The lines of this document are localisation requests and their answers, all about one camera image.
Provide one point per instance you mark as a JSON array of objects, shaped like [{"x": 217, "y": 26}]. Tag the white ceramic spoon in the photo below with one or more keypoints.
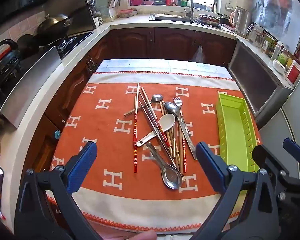
[{"x": 168, "y": 122}]

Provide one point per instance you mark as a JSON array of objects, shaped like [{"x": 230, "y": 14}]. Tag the metal glass-door cabinet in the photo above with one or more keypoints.
[{"x": 257, "y": 80}]

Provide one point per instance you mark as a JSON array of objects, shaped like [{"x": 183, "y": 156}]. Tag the white bowl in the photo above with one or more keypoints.
[{"x": 279, "y": 66}]

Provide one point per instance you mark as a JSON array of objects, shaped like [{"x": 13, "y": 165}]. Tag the white kitchen countertop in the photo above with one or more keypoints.
[{"x": 140, "y": 19}]

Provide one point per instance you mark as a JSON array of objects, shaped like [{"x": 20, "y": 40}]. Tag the black pressure cooker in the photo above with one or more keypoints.
[{"x": 5, "y": 65}]

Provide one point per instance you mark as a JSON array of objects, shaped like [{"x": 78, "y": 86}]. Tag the dark wooden kitchen cabinets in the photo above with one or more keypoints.
[{"x": 140, "y": 42}]

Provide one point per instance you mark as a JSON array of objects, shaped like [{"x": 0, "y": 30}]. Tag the red canister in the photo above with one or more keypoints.
[{"x": 293, "y": 73}]

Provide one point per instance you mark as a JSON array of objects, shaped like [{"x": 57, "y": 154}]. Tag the black wok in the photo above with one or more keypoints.
[{"x": 52, "y": 25}]

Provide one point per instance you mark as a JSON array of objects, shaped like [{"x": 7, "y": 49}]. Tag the pink basin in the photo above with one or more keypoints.
[{"x": 136, "y": 0}]

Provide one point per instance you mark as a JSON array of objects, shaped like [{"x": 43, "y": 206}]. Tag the metal chopstick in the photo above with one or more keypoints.
[
  {"x": 165, "y": 148},
  {"x": 147, "y": 116}
]

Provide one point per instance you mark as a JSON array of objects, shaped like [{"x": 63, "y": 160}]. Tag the white plastic bottle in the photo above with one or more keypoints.
[{"x": 276, "y": 51}]

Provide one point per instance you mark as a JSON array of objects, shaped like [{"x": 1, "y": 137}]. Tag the gas stove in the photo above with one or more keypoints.
[{"x": 70, "y": 43}]

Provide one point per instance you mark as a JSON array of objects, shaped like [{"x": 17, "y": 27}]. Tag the green plastic utensil tray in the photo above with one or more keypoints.
[{"x": 233, "y": 130}]

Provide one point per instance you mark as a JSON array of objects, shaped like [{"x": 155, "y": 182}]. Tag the metal fork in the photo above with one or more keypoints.
[{"x": 177, "y": 103}]

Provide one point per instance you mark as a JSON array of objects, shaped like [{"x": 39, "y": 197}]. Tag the metal faucet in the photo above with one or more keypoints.
[{"x": 190, "y": 5}]

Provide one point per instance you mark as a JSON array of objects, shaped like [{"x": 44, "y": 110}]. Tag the red-rimmed food container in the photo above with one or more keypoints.
[{"x": 126, "y": 13}]

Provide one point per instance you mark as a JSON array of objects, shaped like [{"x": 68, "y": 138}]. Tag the stainless steel splash plate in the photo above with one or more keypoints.
[{"x": 32, "y": 87}]

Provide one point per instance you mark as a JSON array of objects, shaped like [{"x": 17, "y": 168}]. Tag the plastic sheet on wall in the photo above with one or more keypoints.
[{"x": 275, "y": 10}]

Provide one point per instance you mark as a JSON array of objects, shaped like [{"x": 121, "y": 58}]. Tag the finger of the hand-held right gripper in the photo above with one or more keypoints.
[
  {"x": 265, "y": 157},
  {"x": 293, "y": 150}
]

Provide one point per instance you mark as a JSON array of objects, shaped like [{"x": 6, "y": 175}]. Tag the steel sink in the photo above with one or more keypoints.
[{"x": 172, "y": 18}]

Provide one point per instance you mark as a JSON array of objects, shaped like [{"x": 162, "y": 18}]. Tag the hanging plastic bag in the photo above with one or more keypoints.
[{"x": 198, "y": 55}]

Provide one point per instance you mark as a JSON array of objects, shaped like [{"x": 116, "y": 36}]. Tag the glass pitcher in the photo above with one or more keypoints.
[{"x": 255, "y": 33}]

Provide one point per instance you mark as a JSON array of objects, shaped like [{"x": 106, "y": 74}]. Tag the small metal spoon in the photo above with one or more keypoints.
[{"x": 157, "y": 98}]

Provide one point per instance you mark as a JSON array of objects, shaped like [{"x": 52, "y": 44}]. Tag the red frying pan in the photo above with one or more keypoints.
[{"x": 210, "y": 20}]

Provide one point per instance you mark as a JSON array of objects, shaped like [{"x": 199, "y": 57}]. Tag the brown wooden chopstick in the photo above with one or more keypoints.
[
  {"x": 162, "y": 106},
  {"x": 180, "y": 155}
]

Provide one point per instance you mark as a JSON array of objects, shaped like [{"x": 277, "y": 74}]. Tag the grey refrigerator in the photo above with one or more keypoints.
[{"x": 290, "y": 120}]

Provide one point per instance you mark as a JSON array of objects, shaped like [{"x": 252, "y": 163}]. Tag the large metal spoon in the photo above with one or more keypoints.
[{"x": 172, "y": 177}]

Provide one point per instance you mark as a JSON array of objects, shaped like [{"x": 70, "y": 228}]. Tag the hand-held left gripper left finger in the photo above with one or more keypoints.
[{"x": 82, "y": 165}]

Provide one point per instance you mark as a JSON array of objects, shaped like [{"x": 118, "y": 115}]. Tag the orange patterned blanket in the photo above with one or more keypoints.
[{"x": 102, "y": 135}]

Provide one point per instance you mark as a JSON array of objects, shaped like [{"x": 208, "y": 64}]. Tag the steel electric kettle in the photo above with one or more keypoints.
[{"x": 242, "y": 20}]

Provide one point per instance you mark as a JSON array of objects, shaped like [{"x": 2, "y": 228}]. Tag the pale blue tablecloth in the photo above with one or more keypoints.
[{"x": 152, "y": 66}]

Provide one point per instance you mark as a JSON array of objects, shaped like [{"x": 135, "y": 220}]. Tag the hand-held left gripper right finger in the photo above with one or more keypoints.
[{"x": 210, "y": 167}]

